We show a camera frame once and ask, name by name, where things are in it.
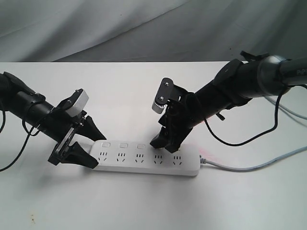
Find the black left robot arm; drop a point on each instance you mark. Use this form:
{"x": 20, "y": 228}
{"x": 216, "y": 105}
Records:
{"x": 20, "y": 100}

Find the white five-outlet power strip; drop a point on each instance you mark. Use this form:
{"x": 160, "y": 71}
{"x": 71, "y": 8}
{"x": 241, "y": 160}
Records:
{"x": 136, "y": 157}

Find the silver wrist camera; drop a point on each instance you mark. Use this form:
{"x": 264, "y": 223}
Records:
{"x": 77, "y": 104}
{"x": 159, "y": 105}

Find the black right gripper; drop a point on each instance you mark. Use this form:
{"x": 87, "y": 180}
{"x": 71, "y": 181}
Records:
{"x": 175, "y": 117}

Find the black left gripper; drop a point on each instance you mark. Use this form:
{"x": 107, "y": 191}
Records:
{"x": 61, "y": 127}

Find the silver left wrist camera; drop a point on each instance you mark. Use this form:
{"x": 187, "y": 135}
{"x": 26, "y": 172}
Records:
{"x": 77, "y": 104}

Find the grey backdrop cloth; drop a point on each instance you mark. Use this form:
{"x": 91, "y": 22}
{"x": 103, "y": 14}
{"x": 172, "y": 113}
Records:
{"x": 150, "y": 30}

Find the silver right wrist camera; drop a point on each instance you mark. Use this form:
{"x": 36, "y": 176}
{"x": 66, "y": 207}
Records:
{"x": 159, "y": 105}

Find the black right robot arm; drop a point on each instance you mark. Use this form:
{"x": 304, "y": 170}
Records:
{"x": 236, "y": 84}

